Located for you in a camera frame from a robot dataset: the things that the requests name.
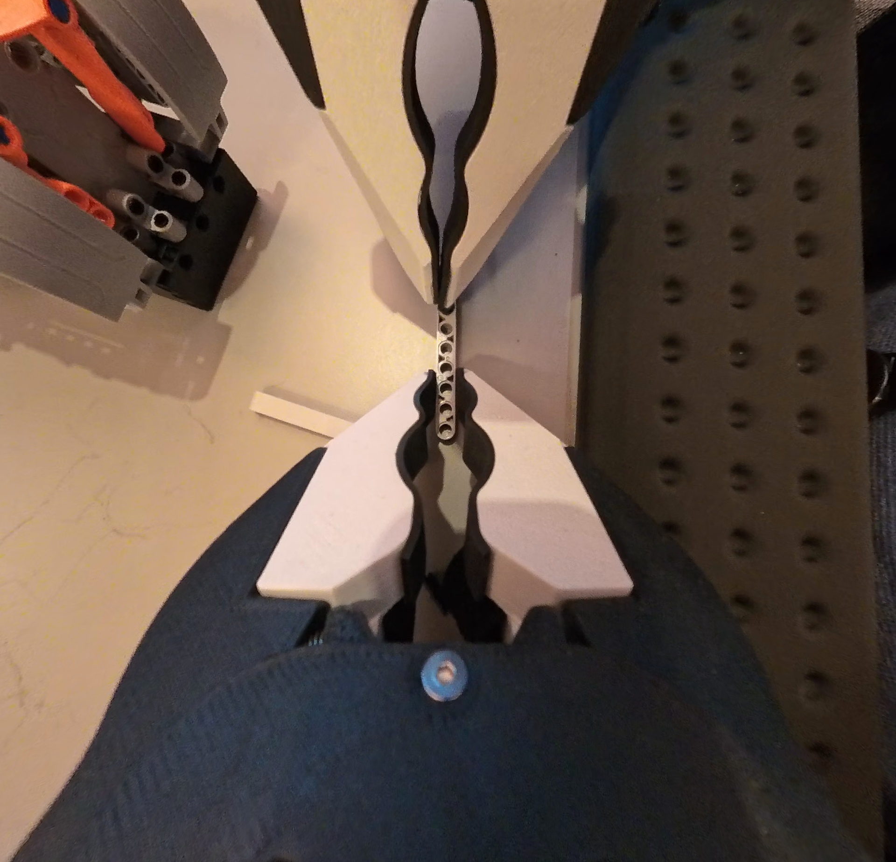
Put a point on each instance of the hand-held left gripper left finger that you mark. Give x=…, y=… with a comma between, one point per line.
x=336, y=526

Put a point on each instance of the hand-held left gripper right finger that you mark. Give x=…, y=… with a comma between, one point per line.
x=553, y=526

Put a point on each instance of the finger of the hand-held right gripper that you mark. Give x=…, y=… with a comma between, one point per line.
x=357, y=71
x=539, y=71

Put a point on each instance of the light grey holed beam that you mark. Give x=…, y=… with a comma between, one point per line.
x=446, y=372
x=301, y=410

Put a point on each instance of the grey orange toy block model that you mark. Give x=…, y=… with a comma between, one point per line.
x=84, y=246

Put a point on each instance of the dark perforated pad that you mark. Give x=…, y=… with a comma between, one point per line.
x=735, y=386

